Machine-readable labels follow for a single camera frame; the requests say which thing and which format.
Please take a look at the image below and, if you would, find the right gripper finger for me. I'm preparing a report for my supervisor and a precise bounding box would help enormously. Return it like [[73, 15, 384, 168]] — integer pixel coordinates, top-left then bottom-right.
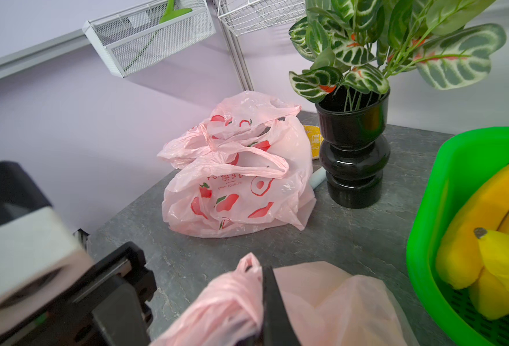
[[261, 267, 300, 346]]

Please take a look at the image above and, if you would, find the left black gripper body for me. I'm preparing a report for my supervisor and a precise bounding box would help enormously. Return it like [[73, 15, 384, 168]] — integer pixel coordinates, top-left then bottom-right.
[[0, 161, 156, 345]]

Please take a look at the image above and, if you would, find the pink strawberry plastic bag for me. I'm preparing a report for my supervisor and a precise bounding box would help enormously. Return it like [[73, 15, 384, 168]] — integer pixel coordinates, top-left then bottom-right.
[[157, 91, 302, 169]]

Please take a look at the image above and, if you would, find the small yellow banana bunch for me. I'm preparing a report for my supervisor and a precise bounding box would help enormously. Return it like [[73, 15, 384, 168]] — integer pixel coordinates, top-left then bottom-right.
[[469, 228, 509, 320]]

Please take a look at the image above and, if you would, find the light blue white tube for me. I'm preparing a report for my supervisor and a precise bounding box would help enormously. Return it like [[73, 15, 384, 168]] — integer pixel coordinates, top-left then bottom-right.
[[309, 167, 326, 190]]

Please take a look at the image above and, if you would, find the green plastic basket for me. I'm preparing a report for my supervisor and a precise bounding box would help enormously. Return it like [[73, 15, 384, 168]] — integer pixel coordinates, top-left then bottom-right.
[[407, 127, 509, 345]]

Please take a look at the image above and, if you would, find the potted plant black vase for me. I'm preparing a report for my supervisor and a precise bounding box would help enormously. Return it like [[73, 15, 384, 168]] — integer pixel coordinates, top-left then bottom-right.
[[289, 0, 506, 209]]

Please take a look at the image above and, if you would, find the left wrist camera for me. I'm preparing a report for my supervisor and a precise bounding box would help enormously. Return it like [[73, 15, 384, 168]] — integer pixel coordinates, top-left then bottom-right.
[[0, 207, 93, 336]]

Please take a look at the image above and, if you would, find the white wire side basket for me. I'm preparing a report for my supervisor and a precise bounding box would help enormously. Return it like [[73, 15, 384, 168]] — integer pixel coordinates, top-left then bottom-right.
[[82, 1, 216, 78]]

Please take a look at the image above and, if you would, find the white wire wall shelf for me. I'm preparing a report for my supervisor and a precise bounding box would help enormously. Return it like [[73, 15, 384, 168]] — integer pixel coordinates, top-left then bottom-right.
[[216, 0, 305, 37]]

